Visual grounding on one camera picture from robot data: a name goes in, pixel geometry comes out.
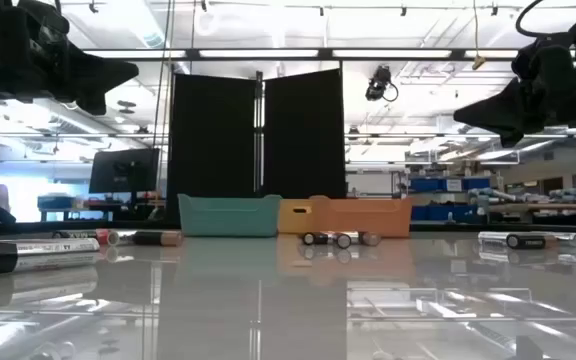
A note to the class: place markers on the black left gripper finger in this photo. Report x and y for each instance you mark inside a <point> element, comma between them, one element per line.
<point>103,70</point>
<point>93,102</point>

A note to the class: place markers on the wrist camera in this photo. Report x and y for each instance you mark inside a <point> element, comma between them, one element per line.
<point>43,15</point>
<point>543,55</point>

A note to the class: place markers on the black computer monitor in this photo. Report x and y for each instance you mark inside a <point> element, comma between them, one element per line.
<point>123,170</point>

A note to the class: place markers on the blue box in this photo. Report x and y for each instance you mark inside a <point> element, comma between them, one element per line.
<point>55,202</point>

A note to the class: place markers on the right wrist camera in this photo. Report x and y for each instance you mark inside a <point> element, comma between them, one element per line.
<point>543,55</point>

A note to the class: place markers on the silver black Energizer battery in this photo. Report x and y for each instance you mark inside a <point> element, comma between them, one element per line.
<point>43,250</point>

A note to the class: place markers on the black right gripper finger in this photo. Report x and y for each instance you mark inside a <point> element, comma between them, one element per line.
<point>510,134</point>
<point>503,105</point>

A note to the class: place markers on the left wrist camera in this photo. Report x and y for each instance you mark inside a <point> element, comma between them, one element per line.
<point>43,15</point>

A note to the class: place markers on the black red battery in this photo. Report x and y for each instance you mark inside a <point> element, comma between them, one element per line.
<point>102,236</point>

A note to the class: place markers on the yellow plastic bin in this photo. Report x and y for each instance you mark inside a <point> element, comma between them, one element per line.
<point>293,222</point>

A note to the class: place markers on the black folding screen panel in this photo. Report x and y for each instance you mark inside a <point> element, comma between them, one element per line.
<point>303,135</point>
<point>213,140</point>

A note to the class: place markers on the overhead light bar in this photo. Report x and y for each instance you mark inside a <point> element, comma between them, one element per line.
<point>258,53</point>

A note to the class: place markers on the black ceiling camera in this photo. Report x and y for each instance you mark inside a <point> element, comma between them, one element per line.
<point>378,82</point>

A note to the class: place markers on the orange plastic bin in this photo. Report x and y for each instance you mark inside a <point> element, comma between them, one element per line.
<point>363,217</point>

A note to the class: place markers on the teal plastic bin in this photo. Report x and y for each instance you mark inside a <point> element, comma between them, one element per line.
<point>228,217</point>

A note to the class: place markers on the grey background robot arm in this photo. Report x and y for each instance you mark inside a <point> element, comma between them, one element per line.
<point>493,195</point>
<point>575,195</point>

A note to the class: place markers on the wooden workbench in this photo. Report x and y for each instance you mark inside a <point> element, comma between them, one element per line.
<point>543,206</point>

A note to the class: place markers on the blue storage bin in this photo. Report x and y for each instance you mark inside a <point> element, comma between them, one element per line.
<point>438,214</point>
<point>425,185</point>
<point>477,184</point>

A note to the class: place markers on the black table frame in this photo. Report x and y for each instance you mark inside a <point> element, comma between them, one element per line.
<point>448,227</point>

